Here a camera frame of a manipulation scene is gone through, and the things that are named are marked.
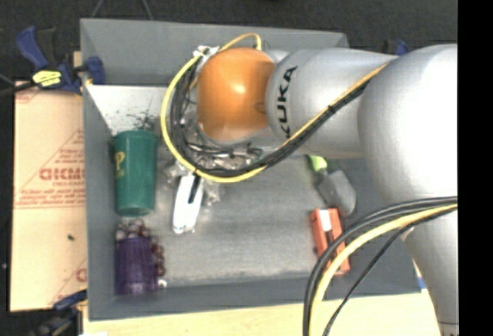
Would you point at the green plastic cup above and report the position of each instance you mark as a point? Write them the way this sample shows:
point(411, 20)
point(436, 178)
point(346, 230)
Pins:
point(135, 172)

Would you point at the red-orange flat box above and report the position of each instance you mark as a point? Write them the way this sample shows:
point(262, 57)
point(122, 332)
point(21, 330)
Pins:
point(325, 234)

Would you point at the grey and green spray bottle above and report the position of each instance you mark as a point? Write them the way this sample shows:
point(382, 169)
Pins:
point(339, 188)

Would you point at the white oblong plastic object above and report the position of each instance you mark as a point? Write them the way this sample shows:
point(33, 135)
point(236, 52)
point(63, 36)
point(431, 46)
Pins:
point(185, 207)

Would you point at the grey metal bin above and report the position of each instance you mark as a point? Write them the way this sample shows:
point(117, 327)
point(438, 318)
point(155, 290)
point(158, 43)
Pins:
point(254, 234)

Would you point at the brown cardboard board, red print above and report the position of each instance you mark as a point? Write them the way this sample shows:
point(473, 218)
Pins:
point(46, 157)

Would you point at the purple ribbed container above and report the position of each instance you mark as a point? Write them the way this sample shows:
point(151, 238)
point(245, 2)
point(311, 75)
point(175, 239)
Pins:
point(135, 265)

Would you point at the black cylinder on white bracket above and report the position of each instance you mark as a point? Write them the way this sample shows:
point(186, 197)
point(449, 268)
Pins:
point(202, 51)

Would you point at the clear crumpled plastic packet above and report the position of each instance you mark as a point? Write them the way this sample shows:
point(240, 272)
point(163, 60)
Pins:
point(212, 190)

